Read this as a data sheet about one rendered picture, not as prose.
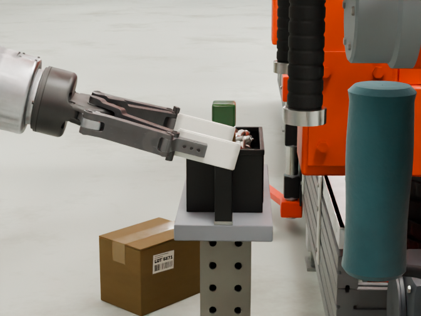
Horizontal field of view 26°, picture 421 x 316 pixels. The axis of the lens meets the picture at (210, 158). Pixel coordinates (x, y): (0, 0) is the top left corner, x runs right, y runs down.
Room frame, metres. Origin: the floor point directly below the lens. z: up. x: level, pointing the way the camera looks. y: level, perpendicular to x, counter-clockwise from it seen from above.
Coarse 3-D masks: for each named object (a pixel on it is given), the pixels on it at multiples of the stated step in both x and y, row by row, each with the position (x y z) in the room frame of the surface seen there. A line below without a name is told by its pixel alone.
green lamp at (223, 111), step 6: (216, 102) 1.50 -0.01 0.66; (222, 102) 1.50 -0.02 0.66; (228, 102) 1.50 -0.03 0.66; (234, 102) 1.50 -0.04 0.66; (216, 108) 1.48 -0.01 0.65; (222, 108) 1.48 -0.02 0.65; (228, 108) 1.48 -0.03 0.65; (234, 108) 1.48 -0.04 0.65; (216, 114) 1.48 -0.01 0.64; (222, 114) 1.48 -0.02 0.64; (228, 114) 1.48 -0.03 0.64; (234, 114) 1.48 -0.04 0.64; (216, 120) 1.48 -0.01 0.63; (222, 120) 1.48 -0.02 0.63; (228, 120) 1.48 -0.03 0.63; (234, 120) 1.48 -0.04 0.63; (234, 126) 1.48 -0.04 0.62
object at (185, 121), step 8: (176, 120) 1.05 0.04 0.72; (184, 120) 1.05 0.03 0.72; (192, 120) 1.05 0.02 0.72; (200, 120) 1.05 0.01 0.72; (208, 120) 1.06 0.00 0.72; (176, 128) 1.05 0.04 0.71; (184, 128) 1.05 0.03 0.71; (192, 128) 1.05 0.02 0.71; (200, 128) 1.05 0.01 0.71; (208, 128) 1.05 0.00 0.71; (216, 128) 1.05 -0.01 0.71; (224, 128) 1.05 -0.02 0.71; (232, 128) 1.05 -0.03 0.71; (216, 136) 1.05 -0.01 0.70; (224, 136) 1.05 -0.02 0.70; (232, 136) 1.05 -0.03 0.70
